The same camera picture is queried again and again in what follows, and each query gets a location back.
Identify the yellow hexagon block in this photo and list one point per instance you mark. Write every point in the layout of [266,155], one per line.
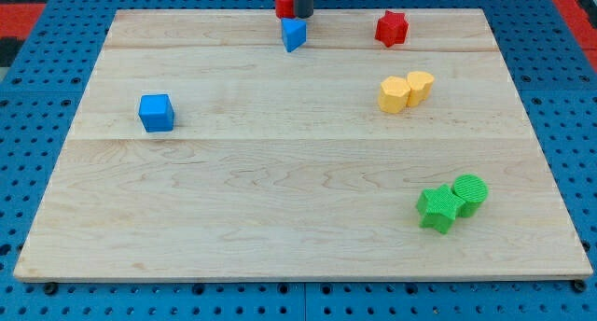
[394,94]

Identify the blue perforated base mat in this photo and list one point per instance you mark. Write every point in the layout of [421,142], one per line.
[39,95]

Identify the wooden board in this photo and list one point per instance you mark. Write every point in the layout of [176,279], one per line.
[282,167]

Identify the blue triangle block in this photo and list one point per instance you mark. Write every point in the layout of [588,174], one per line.
[294,33]

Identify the yellow heart block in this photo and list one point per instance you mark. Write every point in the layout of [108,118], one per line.
[420,83]

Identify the red star block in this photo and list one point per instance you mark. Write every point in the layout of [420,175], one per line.
[392,28]

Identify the red cylinder block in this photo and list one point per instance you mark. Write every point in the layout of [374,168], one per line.
[284,9]

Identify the blue cube block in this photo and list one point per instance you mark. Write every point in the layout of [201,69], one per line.
[156,113]

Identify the green star block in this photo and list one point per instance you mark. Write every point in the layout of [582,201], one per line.
[438,208]

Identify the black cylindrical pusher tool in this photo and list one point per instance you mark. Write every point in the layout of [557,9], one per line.
[303,8]

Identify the green cylinder block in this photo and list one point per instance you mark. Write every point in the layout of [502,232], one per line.
[472,190]

